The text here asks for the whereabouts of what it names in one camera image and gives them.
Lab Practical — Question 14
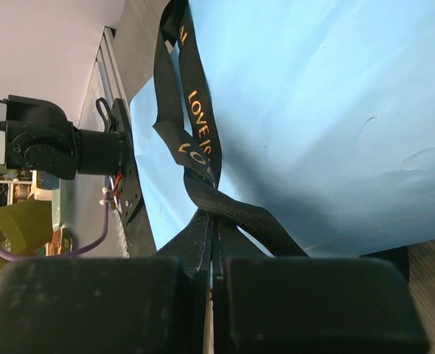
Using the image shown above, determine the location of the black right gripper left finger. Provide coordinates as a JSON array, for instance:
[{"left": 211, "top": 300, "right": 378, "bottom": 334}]
[{"left": 0, "top": 212, "right": 214, "bottom": 353}]

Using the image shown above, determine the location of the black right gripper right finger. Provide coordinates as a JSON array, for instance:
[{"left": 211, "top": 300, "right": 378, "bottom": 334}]
[{"left": 212, "top": 221, "right": 430, "bottom": 353}]

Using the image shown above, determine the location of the black printed ribbon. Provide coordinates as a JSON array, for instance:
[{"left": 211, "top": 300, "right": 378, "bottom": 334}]
[{"left": 153, "top": 1, "right": 306, "bottom": 257}]

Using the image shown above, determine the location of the large blue wrapping paper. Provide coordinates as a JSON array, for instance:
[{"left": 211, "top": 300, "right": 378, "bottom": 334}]
[{"left": 128, "top": 0, "right": 435, "bottom": 259}]

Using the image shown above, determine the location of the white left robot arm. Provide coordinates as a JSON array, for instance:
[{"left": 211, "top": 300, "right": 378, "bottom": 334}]
[{"left": 0, "top": 95, "right": 132, "bottom": 181}]

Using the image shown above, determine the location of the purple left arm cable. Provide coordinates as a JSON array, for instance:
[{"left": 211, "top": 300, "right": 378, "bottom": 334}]
[{"left": 0, "top": 186, "right": 111, "bottom": 263}]

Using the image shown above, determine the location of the aluminium frame rail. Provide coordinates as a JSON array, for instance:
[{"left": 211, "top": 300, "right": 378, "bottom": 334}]
[{"left": 77, "top": 27, "right": 131, "bottom": 131}]

